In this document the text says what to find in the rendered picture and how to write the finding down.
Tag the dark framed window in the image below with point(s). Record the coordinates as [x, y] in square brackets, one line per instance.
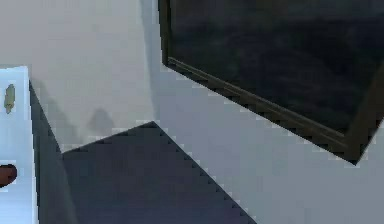
[273, 60]

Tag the white table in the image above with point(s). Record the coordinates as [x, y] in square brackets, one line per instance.
[20, 140]

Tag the olive green small object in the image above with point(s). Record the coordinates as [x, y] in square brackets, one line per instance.
[9, 98]

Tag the dark brown round object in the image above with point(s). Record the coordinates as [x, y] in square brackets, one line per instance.
[6, 175]

